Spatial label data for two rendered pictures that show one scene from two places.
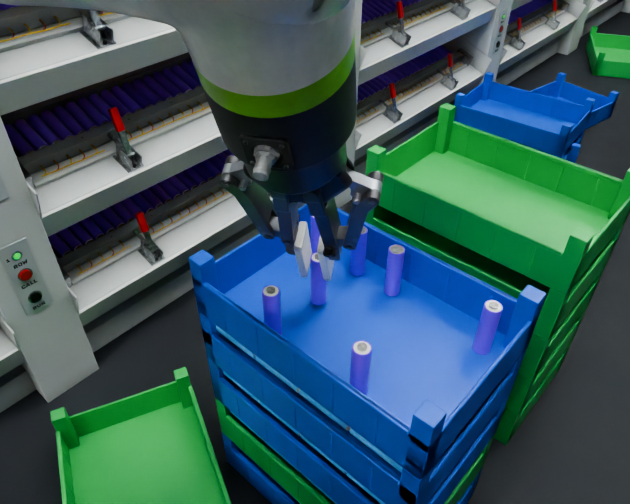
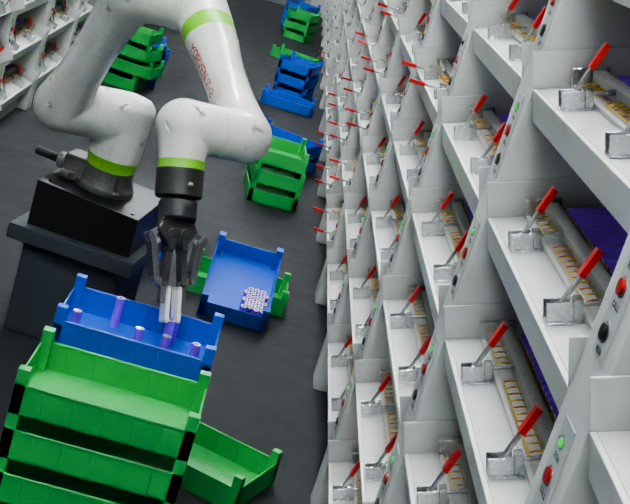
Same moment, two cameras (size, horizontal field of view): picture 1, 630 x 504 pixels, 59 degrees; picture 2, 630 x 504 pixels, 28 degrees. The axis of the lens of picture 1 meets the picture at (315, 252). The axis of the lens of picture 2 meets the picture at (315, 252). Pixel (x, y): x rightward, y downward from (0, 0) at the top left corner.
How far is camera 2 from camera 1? 2.66 m
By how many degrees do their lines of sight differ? 110
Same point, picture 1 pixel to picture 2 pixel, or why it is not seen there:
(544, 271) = (55, 361)
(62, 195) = (366, 390)
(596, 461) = not seen: outside the picture
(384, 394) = (101, 325)
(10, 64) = (396, 305)
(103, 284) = (340, 475)
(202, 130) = (372, 446)
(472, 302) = (86, 342)
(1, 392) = not seen: hidden behind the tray
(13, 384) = not seen: hidden behind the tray
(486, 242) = (97, 371)
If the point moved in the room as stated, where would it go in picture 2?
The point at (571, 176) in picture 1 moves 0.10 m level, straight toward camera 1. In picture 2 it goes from (64, 406) to (62, 378)
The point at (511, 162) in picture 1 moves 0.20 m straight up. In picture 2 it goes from (116, 427) to (147, 315)
